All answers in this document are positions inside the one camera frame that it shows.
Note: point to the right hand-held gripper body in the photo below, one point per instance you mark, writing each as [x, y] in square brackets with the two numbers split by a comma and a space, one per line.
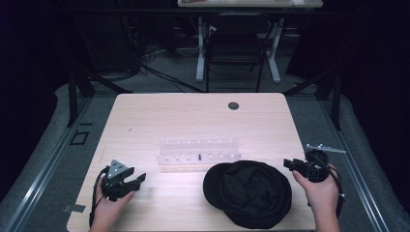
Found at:
[317, 169]

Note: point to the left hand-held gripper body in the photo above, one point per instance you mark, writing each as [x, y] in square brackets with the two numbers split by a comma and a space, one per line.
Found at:
[112, 185]

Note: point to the black cap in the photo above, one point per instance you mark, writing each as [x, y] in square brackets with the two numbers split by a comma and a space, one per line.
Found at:
[248, 193]

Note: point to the person's left hand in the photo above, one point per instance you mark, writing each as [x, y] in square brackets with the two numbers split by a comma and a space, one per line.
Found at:
[108, 208]

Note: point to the person's right hand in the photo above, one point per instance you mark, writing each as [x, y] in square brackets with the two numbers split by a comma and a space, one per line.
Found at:
[322, 196]

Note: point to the grey tape strip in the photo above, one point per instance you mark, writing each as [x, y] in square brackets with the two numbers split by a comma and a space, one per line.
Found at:
[74, 208]

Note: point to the clear acrylic peg rack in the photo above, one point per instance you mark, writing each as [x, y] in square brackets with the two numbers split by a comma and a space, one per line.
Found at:
[193, 159]

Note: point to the black metal stand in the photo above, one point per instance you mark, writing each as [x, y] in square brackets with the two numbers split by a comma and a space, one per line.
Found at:
[336, 103]
[72, 96]

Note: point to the dark round table grommet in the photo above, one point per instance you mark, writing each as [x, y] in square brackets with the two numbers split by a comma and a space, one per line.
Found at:
[233, 105]

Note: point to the black chair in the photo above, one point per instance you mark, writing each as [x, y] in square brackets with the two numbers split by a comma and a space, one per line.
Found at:
[237, 42]

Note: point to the white-legged desk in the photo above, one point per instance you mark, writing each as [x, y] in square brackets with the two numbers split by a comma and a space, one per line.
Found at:
[257, 3]

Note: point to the metal floor rail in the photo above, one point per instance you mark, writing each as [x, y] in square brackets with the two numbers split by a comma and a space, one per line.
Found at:
[361, 183]
[42, 180]

